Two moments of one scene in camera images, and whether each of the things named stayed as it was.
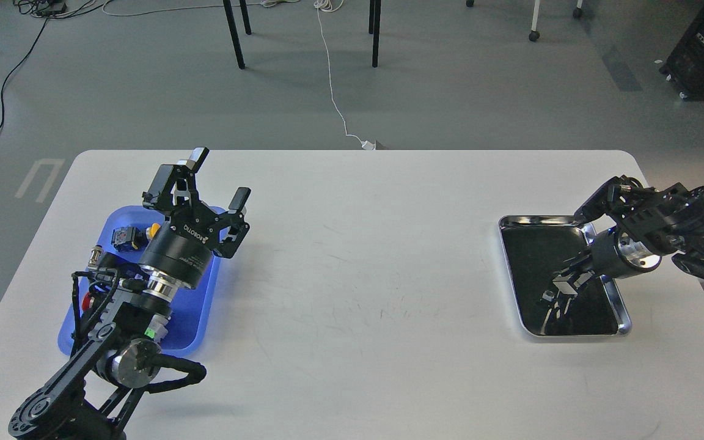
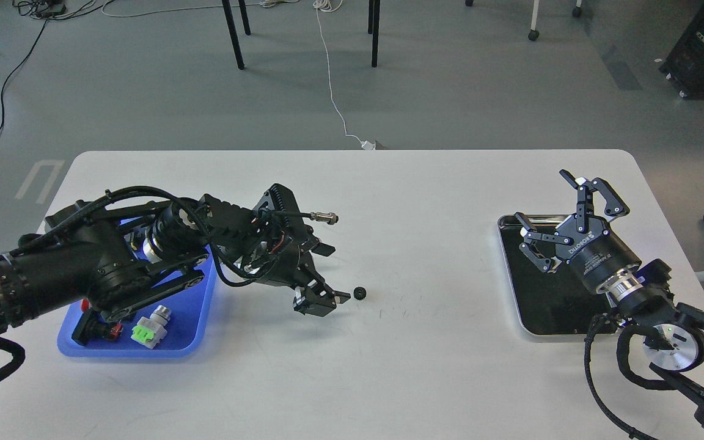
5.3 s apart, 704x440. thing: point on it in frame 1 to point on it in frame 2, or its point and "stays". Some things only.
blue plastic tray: [190, 311] stays
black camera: [616, 193] to [654, 276]
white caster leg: [534, 35] stays
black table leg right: [374, 27] stays
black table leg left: [234, 29] stays
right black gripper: [613, 254] to [596, 255]
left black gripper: [179, 251] to [293, 265]
